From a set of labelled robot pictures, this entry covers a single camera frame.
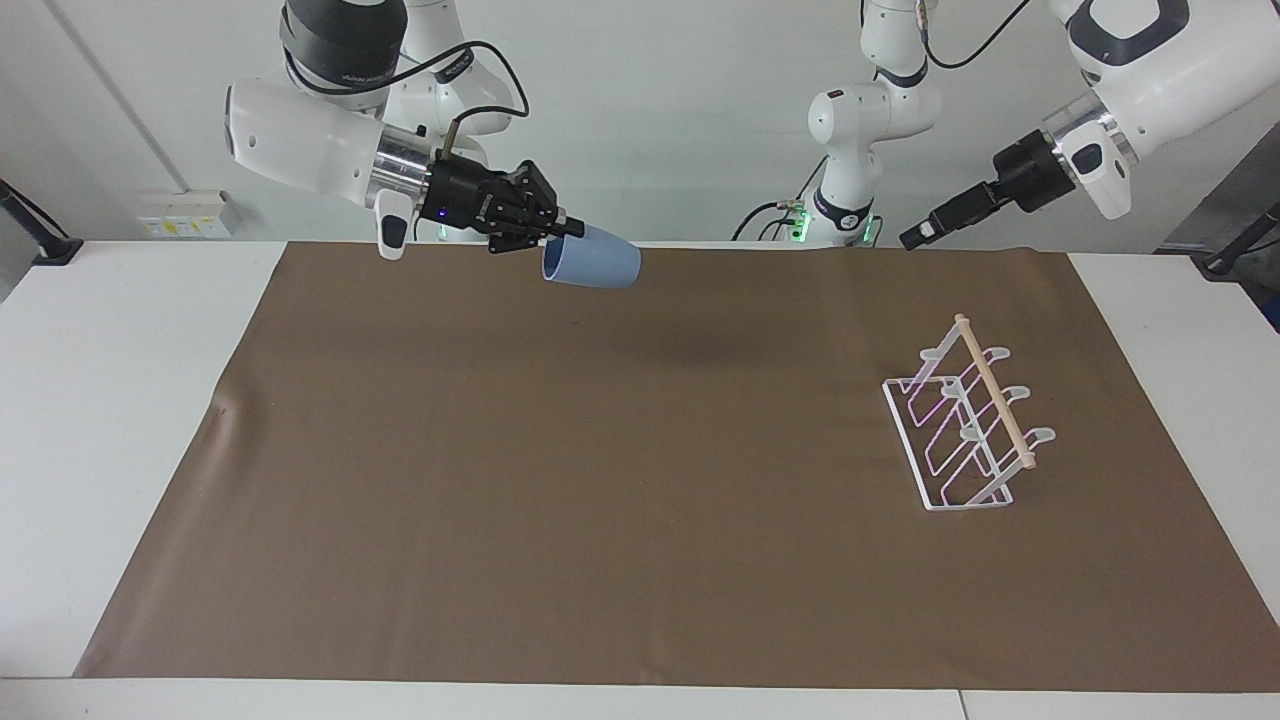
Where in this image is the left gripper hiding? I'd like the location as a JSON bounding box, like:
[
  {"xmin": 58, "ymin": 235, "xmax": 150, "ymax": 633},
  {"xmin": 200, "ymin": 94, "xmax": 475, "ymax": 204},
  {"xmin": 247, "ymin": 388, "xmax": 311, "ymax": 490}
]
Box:
[{"xmin": 955, "ymin": 129, "xmax": 1079, "ymax": 224}]

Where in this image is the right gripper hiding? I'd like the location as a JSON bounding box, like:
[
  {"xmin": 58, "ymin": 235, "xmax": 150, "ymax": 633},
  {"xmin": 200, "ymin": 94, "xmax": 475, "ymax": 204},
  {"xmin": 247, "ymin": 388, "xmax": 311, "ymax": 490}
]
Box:
[{"xmin": 427, "ymin": 154, "xmax": 587, "ymax": 254}]

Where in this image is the blue cup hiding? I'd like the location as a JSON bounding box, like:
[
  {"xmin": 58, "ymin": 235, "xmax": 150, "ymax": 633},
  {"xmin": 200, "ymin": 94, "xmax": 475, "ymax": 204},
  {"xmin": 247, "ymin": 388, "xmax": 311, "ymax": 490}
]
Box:
[{"xmin": 541, "ymin": 223, "xmax": 643, "ymax": 292}]

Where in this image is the black stand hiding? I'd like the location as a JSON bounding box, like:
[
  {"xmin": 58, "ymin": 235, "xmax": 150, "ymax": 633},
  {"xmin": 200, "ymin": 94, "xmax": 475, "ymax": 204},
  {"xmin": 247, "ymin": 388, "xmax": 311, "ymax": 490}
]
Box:
[
  {"xmin": 0, "ymin": 178, "xmax": 84, "ymax": 267},
  {"xmin": 1193, "ymin": 198, "xmax": 1280, "ymax": 283}
]

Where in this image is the black cable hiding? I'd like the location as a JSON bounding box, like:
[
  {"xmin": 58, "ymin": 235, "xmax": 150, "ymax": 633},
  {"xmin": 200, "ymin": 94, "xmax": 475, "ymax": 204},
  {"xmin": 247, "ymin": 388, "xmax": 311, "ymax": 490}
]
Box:
[
  {"xmin": 914, "ymin": 0, "xmax": 1034, "ymax": 72},
  {"xmin": 283, "ymin": 40, "xmax": 530, "ymax": 161},
  {"xmin": 732, "ymin": 154, "xmax": 833, "ymax": 242}
]

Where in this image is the white wire cup rack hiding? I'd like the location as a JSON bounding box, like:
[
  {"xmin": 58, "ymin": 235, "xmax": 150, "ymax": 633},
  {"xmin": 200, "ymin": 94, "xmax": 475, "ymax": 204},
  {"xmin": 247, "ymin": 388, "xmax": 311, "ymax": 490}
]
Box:
[{"xmin": 882, "ymin": 313, "xmax": 1057, "ymax": 513}]

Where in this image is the white wall socket strip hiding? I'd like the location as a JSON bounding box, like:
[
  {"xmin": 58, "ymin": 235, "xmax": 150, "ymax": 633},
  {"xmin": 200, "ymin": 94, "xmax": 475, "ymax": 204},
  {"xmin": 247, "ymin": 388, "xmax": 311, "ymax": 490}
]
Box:
[{"xmin": 137, "ymin": 189, "xmax": 237, "ymax": 240}]

